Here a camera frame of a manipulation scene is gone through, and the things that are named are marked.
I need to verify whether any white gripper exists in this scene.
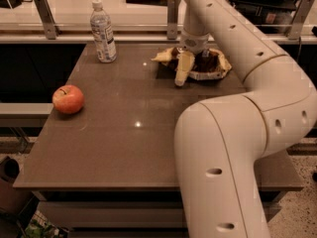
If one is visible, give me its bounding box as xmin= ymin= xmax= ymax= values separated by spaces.
xmin=174 ymin=30 xmax=209 ymax=86

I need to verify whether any brown chip bag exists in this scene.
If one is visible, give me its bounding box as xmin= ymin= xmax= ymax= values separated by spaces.
xmin=153 ymin=48 xmax=232 ymax=80

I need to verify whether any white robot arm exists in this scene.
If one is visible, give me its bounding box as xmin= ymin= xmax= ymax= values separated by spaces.
xmin=174 ymin=0 xmax=317 ymax=238

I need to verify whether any red apple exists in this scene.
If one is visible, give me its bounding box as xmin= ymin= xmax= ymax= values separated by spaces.
xmin=53 ymin=85 xmax=84 ymax=114

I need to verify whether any green patterned bag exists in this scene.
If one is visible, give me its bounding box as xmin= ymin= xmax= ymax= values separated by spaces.
xmin=21 ymin=210 xmax=67 ymax=238

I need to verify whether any clear plastic water bottle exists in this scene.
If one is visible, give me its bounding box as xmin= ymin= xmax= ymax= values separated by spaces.
xmin=90 ymin=0 xmax=117 ymax=63

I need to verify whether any grey table drawer base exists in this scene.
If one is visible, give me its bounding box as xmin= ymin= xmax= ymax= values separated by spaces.
xmin=31 ymin=182 xmax=284 ymax=238

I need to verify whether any black object on counter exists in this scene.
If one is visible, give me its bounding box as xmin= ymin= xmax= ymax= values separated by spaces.
xmin=0 ymin=0 xmax=33 ymax=9

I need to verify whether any dark bin on floor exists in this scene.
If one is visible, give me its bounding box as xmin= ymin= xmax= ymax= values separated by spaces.
xmin=0 ymin=157 xmax=33 ymax=215

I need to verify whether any middle metal railing bracket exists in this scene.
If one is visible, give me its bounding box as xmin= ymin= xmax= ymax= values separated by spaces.
xmin=166 ymin=0 xmax=180 ymax=40

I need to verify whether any metal railing bracket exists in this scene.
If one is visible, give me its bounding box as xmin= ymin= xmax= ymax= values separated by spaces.
xmin=34 ymin=0 xmax=59 ymax=40
xmin=166 ymin=0 xmax=180 ymax=40
xmin=286 ymin=0 xmax=315 ymax=40

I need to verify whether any right metal railing bracket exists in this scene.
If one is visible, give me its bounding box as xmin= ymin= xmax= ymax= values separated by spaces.
xmin=286 ymin=0 xmax=315 ymax=40

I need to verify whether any left metal railing bracket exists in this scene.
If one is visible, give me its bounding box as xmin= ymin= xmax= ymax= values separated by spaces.
xmin=34 ymin=0 xmax=59 ymax=40

